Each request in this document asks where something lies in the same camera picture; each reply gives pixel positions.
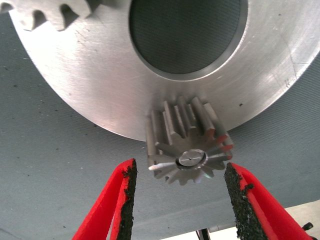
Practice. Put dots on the black chair castor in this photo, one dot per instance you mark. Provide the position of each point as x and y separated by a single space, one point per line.
307 226

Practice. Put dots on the dark grey table cloth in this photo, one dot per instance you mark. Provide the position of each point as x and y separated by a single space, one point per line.
62 162

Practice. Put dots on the round metal carrier plate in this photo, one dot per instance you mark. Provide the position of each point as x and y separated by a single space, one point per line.
100 75

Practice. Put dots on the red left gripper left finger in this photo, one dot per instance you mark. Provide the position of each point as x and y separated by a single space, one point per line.
105 207

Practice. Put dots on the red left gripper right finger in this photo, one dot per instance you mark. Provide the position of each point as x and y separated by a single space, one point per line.
260 212

